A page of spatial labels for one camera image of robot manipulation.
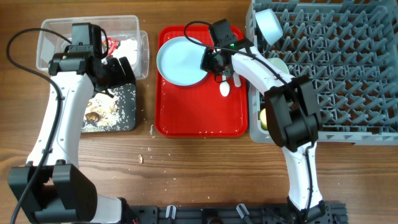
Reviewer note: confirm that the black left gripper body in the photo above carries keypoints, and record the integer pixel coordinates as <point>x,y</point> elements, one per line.
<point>114,74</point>

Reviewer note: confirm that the food scrap on table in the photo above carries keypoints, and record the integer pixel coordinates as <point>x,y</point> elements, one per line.
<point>140,159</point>

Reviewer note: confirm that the light blue bowl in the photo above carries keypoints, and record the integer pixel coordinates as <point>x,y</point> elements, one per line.
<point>269,26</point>

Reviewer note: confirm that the black food waste bin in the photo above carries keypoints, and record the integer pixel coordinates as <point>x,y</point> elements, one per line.
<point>124,109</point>

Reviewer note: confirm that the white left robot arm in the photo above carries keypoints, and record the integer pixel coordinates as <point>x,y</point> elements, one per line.
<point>50,187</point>

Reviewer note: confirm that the light blue plate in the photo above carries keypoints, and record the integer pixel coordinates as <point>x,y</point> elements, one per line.
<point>179,62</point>

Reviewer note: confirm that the clear plastic waste bin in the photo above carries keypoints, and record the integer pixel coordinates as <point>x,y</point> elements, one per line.
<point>117,27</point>

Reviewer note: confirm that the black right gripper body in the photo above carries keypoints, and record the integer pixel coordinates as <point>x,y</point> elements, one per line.
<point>211,66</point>

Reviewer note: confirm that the yellow cup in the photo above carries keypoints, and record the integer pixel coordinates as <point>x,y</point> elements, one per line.
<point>263,119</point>

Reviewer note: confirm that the green bowl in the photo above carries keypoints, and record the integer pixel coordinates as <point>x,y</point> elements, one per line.
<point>280,64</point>

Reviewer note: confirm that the red snack wrapper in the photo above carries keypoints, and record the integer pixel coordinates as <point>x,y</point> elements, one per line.
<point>112,45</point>

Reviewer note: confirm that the white plastic spoon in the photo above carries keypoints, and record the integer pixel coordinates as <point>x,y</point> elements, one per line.
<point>224,86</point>

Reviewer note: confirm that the grey dishwasher rack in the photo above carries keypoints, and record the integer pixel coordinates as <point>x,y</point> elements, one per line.
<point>349,51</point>

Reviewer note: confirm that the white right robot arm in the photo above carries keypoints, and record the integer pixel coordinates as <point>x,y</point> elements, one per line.
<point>292,112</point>

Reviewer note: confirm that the white plastic fork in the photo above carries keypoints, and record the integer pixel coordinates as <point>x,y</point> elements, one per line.
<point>236,80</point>

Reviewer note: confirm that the red plastic tray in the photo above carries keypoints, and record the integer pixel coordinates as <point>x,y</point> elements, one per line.
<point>200,110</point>

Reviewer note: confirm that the rice and food leftovers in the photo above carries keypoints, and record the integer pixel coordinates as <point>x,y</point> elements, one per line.
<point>105,112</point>

